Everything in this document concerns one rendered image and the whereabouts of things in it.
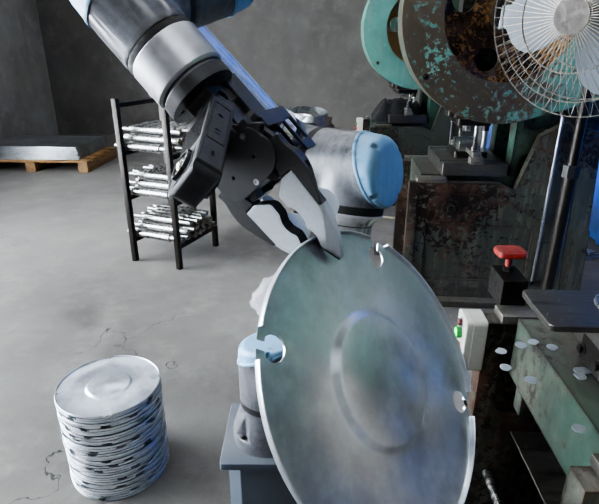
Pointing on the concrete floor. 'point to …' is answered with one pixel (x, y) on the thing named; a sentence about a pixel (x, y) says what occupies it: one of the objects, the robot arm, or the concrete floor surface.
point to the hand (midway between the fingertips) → (324, 254)
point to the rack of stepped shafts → (159, 184)
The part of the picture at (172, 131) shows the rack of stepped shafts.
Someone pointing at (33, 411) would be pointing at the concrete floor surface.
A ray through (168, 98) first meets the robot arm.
